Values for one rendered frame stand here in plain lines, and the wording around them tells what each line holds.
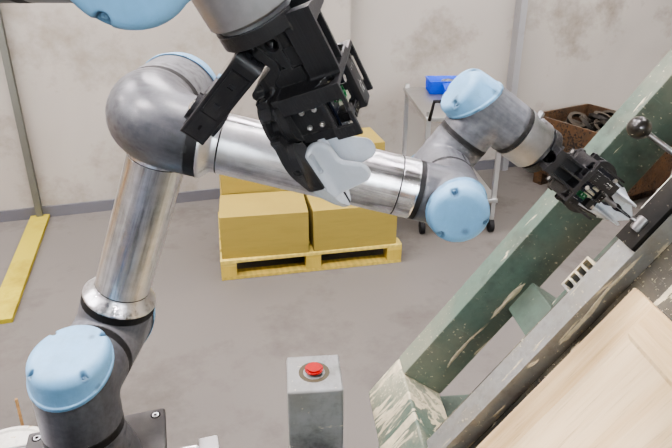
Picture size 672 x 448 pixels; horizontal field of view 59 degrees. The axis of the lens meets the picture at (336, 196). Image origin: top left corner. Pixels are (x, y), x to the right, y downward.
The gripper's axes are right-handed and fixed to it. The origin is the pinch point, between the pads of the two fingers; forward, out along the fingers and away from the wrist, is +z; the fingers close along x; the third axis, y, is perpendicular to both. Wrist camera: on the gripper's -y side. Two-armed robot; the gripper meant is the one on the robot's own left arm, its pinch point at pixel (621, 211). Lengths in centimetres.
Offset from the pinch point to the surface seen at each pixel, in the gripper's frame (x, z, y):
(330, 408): -69, -5, -19
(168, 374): -178, -5, -142
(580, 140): 18, 187, -318
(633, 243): -3.0, 7.1, -1.3
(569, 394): -27.7, 10.4, 8.3
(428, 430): -57, 10, -9
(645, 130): 12.1, -2.0, -6.6
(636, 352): -15.1, 10.5, 11.3
